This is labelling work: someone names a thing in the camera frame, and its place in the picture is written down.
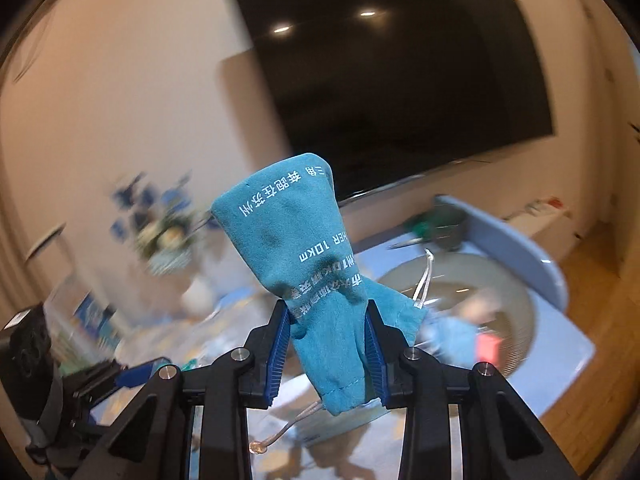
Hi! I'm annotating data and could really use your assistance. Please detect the white low cabinet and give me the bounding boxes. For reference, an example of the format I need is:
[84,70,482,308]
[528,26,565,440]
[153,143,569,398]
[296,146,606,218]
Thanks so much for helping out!
[505,195,586,261]

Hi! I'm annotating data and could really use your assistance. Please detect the black wall television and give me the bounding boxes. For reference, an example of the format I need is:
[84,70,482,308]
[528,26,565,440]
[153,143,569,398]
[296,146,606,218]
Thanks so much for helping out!
[232,0,555,206]

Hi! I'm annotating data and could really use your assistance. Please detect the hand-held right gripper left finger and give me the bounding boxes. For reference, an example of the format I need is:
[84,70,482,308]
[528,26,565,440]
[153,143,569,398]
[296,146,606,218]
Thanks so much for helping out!
[82,299,293,480]

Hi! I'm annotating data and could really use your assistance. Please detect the dark green bag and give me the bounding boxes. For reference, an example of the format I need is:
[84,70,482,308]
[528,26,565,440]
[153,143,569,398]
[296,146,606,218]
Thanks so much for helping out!
[400,210,466,251]

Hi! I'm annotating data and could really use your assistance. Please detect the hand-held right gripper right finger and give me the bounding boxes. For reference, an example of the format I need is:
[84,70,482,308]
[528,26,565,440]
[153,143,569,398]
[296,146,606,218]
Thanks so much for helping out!
[364,299,558,480]

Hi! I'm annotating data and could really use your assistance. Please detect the blue white artificial flowers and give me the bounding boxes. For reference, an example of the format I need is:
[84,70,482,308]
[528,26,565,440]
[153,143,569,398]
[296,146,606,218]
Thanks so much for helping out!
[110,172,211,276]

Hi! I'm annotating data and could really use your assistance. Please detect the coral pink pouch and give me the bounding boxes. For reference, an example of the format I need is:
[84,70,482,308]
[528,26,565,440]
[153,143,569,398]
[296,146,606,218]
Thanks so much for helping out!
[475,332,503,366]

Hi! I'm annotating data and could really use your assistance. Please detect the light blue cloth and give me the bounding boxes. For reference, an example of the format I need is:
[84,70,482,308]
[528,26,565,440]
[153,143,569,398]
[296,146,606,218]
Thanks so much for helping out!
[430,315,478,366]

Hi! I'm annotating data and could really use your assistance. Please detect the ribbed glass bowl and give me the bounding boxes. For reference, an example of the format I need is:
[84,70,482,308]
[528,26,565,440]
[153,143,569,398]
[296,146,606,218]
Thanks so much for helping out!
[372,252,536,381]

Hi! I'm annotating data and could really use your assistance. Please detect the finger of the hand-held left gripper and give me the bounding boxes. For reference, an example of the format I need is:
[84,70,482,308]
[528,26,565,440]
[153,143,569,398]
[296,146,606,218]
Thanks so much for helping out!
[75,357,173,413]

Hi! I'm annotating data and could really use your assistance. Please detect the white ribbed vase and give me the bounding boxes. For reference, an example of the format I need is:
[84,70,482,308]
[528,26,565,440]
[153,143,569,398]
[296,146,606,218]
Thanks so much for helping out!
[180,275,216,311]

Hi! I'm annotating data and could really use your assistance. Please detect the scallop patterned table mat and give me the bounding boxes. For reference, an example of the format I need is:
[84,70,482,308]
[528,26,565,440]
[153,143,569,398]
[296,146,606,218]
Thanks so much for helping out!
[100,280,416,480]

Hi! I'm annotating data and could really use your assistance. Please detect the teal drawstring pouch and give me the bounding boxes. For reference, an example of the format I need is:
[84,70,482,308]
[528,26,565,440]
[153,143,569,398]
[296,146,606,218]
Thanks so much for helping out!
[210,152,436,453]

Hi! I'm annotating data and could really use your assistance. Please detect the row of upright books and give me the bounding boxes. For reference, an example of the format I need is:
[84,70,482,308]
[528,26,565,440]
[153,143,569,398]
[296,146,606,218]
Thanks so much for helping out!
[50,280,121,356]

